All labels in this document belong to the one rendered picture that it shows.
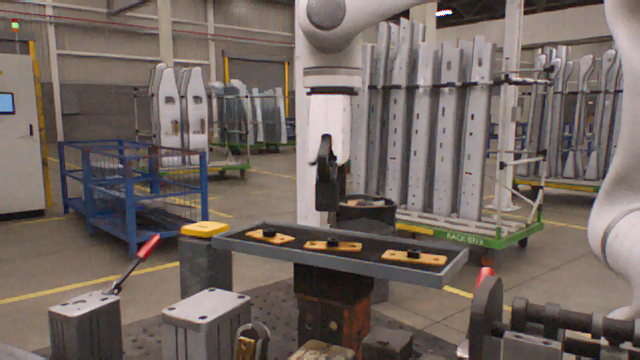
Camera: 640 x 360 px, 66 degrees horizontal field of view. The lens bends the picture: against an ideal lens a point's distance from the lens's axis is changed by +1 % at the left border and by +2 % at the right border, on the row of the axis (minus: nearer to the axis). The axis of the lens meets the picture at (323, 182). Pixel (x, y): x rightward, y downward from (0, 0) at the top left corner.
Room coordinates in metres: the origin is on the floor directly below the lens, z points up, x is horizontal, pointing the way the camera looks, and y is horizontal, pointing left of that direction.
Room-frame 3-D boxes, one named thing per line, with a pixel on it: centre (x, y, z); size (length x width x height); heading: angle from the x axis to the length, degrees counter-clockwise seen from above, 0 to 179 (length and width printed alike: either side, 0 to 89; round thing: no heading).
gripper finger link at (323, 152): (0.66, 0.00, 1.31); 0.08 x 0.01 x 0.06; 170
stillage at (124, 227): (5.01, 1.86, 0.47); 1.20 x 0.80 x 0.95; 42
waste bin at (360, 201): (3.43, -0.28, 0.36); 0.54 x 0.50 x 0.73; 131
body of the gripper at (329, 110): (0.70, -0.01, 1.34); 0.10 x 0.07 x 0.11; 170
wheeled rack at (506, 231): (4.93, -1.11, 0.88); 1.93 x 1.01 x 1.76; 47
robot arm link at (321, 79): (0.71, -0.01, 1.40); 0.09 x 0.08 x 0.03; 170
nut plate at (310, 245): (0.70, -0.01, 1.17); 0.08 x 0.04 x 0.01; 80
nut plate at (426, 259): (0.65, -0.13, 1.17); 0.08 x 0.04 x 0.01; 69
